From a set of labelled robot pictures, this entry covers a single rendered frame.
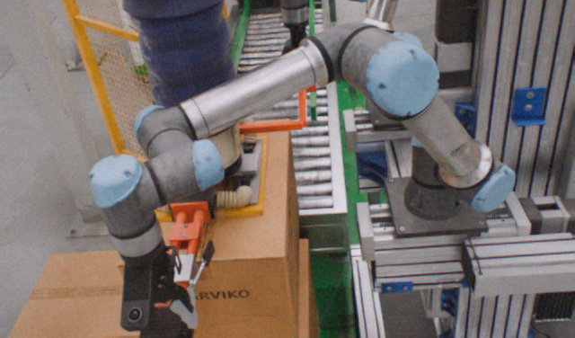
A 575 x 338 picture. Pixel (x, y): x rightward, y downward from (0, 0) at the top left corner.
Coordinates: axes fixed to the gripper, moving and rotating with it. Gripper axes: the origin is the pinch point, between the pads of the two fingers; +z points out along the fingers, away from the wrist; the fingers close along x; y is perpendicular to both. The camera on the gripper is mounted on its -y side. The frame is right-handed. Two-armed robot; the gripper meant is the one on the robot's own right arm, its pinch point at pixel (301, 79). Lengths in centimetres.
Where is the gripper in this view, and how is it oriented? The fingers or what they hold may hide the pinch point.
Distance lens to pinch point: 173.5
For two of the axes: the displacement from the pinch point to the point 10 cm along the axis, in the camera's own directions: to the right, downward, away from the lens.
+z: 1.0, 8.2, 5.6
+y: 0.0, 5.6, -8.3
